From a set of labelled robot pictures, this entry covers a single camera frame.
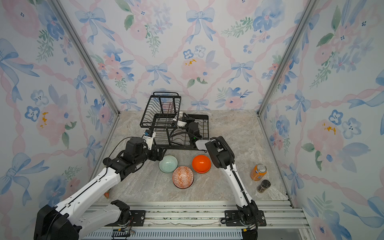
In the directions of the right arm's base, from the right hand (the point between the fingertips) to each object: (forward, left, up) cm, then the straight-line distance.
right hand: (187, 110), depth 103 cm
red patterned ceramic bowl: (-42, +1, -12) cm, 44 cm away
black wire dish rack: (+4, +19, -6) cm, 20 cm away
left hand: (-31, +13, +4) cm, 34 cm away
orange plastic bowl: (-35, -9, -10) cm, 37 cm away
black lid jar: (-35, +45, -7) cm, 58 cm away
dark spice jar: (-48, -41, -5) cm, 63 cm away
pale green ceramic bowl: (-34, +10, -12) cm, 37 cm away
